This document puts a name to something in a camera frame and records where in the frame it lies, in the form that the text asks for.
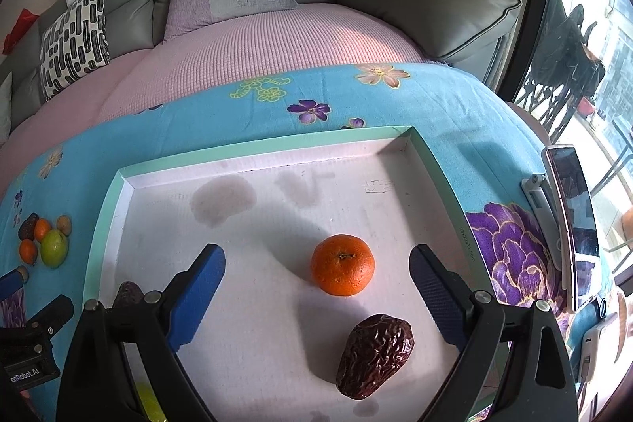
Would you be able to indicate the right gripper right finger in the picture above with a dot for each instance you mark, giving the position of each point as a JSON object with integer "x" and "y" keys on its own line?
{"x": 537, "y": 383}

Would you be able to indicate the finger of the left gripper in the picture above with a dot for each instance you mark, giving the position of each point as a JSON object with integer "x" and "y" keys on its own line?
{"x": 13, "y": 281}

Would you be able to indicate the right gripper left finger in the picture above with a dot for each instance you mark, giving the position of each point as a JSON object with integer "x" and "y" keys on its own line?
{"x": 97, "y": 383}

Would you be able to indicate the orange mandarin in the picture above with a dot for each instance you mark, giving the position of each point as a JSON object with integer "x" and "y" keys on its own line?
{"x": 28, "y": 252}
{"x": 342, "y": 265}
{"x": 41, "y": 228}

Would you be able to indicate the dark red date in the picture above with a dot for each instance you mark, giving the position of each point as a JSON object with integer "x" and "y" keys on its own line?
{"x": 27, "y": 229}
{"x": 376, "y": 349}
{"x": 128, "y": 294}

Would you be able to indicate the large green jujube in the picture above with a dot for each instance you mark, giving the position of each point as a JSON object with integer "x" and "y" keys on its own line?
{"x": 150, "y": 403}

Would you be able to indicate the brown kiwi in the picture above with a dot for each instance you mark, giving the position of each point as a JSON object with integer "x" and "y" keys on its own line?
{"x": 64, "y": 224}

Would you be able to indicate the dark red date front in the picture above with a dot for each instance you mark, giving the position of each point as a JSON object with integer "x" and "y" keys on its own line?
{"x": 128, "y": 294}

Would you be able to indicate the white power bank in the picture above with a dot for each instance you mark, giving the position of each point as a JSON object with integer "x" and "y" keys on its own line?
{"x": 599, "y": 349}

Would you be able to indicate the teal white cardboard tray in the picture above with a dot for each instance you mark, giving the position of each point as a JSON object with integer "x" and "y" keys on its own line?
{"x": 270, "y": 342}

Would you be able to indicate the smartphone on stand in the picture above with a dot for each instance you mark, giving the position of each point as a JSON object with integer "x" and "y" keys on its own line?
{"x": 562, "y": 204}

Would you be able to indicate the light grey pillow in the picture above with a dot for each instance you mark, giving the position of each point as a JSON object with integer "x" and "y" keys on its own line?
{"x": 5, "y": 108}

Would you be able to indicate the blue floral tablecloth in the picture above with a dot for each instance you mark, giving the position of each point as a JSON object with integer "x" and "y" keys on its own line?
{"x": 481, "y": 145}

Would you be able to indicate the black white patterned pillow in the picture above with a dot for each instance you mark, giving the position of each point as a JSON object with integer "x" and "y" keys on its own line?
{"x": 73, "y": 46}

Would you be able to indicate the red bag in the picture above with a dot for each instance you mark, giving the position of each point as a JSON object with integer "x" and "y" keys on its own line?
{"x": 22, "y": 25}

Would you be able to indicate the pink sofa cover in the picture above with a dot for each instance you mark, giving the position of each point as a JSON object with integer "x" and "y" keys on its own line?
{"x": 263, "y": 45}

